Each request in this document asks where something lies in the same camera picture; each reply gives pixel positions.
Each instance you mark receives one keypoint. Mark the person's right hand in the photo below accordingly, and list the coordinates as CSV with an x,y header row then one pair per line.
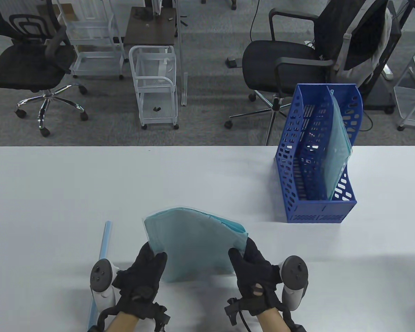
x,y
256,273

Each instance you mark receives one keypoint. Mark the person's left hand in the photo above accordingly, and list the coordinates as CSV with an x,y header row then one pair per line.
x,y
141,280

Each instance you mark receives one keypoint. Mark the black and white controller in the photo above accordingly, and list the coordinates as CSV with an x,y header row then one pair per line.
x,y
294,273
100,276

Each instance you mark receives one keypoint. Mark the clear file folder blue spine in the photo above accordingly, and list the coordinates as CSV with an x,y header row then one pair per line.
x,y
200,266

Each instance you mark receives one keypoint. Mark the square light blue papers stack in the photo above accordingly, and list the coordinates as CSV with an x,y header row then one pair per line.
x,y
193,242

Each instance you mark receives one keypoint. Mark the clear file folder cover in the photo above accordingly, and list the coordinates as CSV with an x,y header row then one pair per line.
x,y
337,166

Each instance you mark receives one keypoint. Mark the person's left forearm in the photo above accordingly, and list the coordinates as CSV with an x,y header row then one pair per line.
x,y
122,323

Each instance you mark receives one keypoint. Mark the person's right forearm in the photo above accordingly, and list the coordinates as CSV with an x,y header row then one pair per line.
x,y
271,321

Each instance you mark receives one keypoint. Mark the blue perforated file rack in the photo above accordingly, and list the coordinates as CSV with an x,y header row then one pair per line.
x,y
318,211

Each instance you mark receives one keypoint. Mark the small white mesh cart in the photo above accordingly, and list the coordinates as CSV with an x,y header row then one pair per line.
x,y
159,82

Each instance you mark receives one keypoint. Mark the black armrest office chair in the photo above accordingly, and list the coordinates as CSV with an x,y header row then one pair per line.
x,y
276,58

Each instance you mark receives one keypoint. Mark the black wheeled stand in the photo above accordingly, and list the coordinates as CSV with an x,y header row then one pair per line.
x,y
380,93

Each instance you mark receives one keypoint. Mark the tall white mesh cart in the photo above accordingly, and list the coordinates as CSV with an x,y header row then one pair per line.
x,y
97,62

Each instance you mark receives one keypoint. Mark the black mesh office chair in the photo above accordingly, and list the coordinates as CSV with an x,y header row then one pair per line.
x,y
24,65

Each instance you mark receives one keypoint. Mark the brown wooden side table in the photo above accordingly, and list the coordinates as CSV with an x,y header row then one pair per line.
x,y
148,31

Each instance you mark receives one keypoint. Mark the cardboard box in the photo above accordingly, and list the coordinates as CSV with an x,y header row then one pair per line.
x,y
67,9

